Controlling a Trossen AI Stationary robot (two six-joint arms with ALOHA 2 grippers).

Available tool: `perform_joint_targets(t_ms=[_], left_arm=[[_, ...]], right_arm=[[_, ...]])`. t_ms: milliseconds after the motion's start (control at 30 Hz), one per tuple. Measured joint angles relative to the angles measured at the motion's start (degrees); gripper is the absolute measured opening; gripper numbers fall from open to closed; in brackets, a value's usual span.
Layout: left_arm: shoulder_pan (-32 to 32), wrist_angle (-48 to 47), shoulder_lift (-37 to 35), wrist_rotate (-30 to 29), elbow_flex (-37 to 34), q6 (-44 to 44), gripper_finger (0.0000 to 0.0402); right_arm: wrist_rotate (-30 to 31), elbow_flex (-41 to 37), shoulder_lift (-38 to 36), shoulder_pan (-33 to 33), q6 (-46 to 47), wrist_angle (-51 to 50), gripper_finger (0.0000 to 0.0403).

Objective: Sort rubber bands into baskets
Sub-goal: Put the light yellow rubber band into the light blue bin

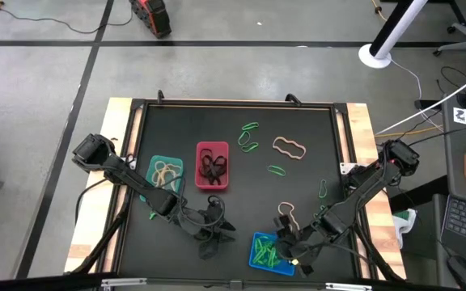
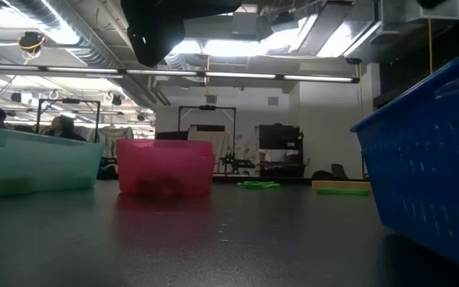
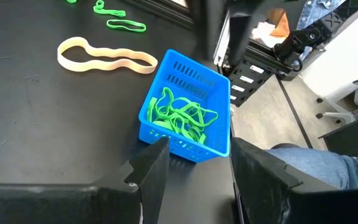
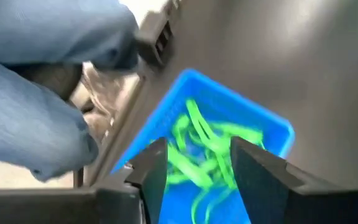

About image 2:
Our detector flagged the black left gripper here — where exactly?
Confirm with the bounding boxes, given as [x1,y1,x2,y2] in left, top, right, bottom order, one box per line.
[127,18,187,69]

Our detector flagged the white sheet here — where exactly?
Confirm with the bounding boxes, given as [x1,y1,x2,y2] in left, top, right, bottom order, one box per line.
[187,124,229,160]

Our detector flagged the red plastic basket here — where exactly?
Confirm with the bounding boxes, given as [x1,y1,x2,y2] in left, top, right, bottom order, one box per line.
[116,139,217,196]

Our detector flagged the device with green light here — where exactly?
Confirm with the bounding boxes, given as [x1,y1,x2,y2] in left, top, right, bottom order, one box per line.
[218,152,257,171]

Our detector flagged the black monitor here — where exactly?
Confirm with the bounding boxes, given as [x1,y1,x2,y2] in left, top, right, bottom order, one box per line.
[257,124,301,151]

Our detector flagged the teal plastic basket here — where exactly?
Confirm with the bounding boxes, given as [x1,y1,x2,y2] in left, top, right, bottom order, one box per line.
[0,126,105,198]

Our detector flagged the black desk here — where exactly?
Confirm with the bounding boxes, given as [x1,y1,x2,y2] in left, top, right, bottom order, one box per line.
[255,161,307,179]

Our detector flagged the black chair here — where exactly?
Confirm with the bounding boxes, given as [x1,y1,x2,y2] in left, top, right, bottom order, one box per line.
[311,163,350,180]

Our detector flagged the white ceiling vent box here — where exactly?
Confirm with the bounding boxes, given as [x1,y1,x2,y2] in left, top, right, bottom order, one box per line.
[404,0,459,23]

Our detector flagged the blue plastic basket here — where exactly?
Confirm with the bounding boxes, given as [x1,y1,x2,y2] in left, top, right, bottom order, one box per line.
[350,45,459,276]

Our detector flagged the silver round air duct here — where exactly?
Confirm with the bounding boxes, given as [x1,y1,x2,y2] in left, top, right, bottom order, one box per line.
[6,0,171,107]

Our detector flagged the black camera stand frame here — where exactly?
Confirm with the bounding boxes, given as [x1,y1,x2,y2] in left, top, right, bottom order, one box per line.
[177,104,237,176]

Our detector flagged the ceiling cord reel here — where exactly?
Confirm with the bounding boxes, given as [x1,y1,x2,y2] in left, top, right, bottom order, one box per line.
[18,31,46,55]

